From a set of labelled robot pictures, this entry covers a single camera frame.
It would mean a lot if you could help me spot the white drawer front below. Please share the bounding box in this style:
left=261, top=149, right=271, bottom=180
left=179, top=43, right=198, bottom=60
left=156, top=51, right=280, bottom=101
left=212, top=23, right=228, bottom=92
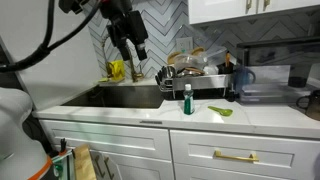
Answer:
left=170, top=130, right=320, bottom=180

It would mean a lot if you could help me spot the stainless steel sink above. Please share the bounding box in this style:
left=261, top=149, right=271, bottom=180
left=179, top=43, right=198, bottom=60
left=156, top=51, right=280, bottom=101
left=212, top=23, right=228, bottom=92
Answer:
left=64, top=85, right=164, bottom=109

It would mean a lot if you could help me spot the black appliance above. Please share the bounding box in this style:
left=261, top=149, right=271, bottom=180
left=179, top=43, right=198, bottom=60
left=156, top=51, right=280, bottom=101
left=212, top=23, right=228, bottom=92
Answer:
left=236, top=36, right=320, bottom=104

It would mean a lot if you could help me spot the clear plastic container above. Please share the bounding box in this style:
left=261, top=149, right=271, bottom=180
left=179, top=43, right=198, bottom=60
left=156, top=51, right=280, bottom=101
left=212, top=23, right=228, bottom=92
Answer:
left=174, top=46, right=227, bottom=70

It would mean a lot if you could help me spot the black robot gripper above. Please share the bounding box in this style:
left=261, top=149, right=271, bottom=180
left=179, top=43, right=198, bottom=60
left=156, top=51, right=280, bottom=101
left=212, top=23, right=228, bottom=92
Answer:
left=100, top=0, right=148, bottom=61

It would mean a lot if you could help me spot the bottle with green contents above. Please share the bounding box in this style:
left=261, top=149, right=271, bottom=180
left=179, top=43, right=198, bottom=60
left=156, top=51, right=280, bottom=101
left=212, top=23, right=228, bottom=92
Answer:
left=183, top=84, right=195, bottom=115

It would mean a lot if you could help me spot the gold drawer handle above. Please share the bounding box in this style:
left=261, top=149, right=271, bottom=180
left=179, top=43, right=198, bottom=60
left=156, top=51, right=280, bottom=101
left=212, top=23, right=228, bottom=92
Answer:
left=213, top=150, right=259, bottom=162

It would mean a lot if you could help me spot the gold spring faucet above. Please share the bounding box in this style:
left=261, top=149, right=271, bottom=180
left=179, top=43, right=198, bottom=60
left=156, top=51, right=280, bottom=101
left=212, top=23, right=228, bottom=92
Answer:
left=103, top=53, right=144, bottom=82

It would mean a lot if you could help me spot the blue pitcher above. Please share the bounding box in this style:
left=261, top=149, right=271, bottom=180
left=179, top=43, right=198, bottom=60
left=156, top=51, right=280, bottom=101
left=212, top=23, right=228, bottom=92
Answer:
left=234, top=66, right=256, bottom=93

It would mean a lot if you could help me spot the yellow sponge holder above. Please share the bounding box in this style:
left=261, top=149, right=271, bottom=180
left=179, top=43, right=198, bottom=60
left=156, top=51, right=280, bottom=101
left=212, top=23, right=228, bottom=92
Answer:
left=107, top=60, right=125, bottom=81

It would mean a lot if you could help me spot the black glass mug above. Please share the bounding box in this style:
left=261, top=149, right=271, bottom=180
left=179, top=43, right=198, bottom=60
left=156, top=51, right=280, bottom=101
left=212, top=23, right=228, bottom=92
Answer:
left=296, top=90, right=320, bottom=121

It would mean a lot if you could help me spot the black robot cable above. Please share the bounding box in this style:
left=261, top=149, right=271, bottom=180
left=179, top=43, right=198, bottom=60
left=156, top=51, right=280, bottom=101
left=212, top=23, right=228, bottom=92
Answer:
left=0, top=0, right=104, bottom=74

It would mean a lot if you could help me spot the white wall outlet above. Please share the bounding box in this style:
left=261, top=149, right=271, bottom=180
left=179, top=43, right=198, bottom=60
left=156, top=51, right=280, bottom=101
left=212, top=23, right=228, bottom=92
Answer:
left=176, top=37, right=193, bottom=52

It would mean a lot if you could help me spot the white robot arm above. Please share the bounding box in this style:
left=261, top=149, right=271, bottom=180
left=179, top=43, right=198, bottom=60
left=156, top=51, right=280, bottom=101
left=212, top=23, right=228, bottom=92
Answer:
left=0, top=0, right=142, bottom=180

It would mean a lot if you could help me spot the white upper cabinet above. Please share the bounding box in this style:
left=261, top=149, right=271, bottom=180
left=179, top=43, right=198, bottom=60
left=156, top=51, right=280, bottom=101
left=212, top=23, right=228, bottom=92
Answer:
left=187, top=0, right=320, bottom=25

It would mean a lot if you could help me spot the green plastic spoon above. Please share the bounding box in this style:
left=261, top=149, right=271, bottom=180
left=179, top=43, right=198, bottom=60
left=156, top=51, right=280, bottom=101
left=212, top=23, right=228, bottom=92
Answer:
left=208, top=106, right=233, bottom=117

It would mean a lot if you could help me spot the metal dish drying rack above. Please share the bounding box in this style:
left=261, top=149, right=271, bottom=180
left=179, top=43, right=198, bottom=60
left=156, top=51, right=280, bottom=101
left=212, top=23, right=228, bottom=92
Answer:
left=155, top=69, right=235, bottom=102

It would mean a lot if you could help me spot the wooden cutting board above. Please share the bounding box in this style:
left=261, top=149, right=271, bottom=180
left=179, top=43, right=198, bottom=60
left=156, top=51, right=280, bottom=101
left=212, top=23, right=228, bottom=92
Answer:
left=73, top=144, right=96, bottom=180

